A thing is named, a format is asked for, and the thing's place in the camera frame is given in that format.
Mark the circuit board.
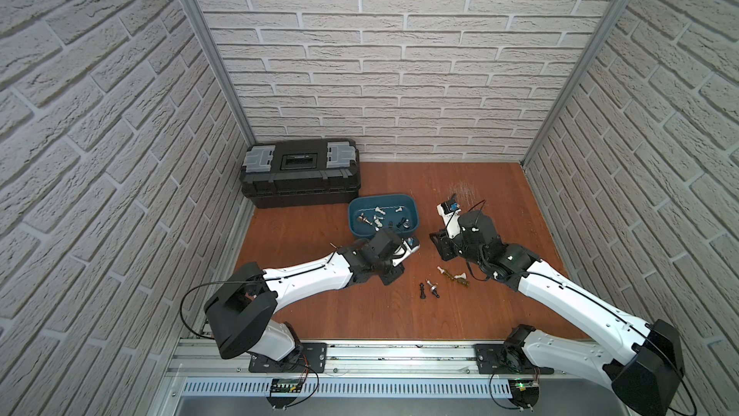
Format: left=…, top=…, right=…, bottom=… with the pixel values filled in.
left=508, top=379, right=540, bottom=410
left=267, top=378, right=305, bottom=409

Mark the black plastic toolbox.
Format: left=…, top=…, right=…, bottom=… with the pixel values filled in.
left=240, top=138, right=361, bottom=209

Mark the teal plastic storage tray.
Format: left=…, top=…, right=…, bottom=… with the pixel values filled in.
left=348, top=194, right=420, bottom=238

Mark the aluminium mounting rail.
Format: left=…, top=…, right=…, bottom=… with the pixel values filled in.
left=165, top=331, right=613, bottom=381

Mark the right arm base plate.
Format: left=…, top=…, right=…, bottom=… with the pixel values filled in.
left=473, top=343, right=554, bottom=376

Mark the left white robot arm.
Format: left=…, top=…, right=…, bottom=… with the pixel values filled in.
left=203, top=229, right=420, bottom=362

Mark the left circuit board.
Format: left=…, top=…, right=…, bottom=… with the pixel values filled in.
left=267, top=378, right=305, bottom=409

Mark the right circuit board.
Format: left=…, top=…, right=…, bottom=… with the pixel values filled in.
left=508, top=379, right=540, bottom=410

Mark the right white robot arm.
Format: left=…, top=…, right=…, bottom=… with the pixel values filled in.
left=430, top=198, right=684, bottom=415

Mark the black silver chess piece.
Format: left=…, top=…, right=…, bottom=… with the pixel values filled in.
left=426, top=281, right=440, bottom=299

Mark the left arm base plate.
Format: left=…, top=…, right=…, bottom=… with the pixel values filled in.
left=248, top=342, right=328, bottom=374

